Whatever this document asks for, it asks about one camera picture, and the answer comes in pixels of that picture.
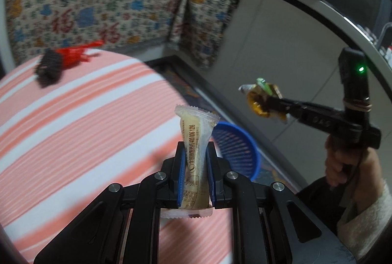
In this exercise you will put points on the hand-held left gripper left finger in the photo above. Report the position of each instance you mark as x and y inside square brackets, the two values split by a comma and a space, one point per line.
[181, 175]

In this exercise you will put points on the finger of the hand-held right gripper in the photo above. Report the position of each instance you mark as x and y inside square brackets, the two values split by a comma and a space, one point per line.
[277, 114]
[283, 103]

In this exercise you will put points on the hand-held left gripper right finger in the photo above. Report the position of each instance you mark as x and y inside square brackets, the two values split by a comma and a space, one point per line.
[211, 178]

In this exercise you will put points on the gold wrapper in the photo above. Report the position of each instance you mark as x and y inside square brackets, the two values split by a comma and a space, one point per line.
[255, 95]

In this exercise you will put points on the cream snack packet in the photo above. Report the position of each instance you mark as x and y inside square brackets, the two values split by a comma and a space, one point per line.
[196, 141]

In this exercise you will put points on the blue plastic basket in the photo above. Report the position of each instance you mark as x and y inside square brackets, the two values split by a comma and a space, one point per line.
[235, 144]

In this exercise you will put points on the person's right forearm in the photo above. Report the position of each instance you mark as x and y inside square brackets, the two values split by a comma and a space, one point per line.
[364, 227]

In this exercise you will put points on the person's right hand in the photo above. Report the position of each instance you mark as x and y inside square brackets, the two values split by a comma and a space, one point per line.
[335, 166]

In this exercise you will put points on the grey counter cabinet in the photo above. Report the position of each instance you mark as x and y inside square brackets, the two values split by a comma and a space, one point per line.
[275, 22]

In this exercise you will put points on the orange striped tablecloth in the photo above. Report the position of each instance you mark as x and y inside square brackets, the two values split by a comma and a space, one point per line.
[76, 129]

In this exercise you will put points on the red cellophane wrapper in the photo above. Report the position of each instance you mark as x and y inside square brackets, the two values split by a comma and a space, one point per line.
[72, 54]

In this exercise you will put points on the printed blanket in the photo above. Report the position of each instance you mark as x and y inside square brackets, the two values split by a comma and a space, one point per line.
[92, 0]

